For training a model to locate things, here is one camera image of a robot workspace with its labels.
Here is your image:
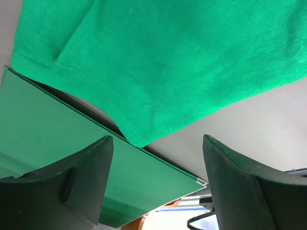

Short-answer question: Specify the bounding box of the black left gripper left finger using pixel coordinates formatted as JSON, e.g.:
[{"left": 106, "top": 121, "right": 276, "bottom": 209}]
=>
[{"left": 0, "top": 136, "right": 113, "bottom": 230}]

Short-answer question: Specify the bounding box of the green t shirt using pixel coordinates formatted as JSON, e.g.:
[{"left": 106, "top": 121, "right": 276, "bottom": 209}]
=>
[{"left": 11, "top": 0, "right": 307, "bottom": 147}]

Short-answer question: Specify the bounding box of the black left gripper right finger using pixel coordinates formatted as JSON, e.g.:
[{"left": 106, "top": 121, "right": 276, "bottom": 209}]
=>
[{"left": 202, "top": 135, "right": 307, "bottom": 230}]

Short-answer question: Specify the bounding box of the green folding board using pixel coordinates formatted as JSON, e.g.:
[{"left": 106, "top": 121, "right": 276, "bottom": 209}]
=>
[{"left": 0, "top": 67, "right": 203, "bottom": 228}]

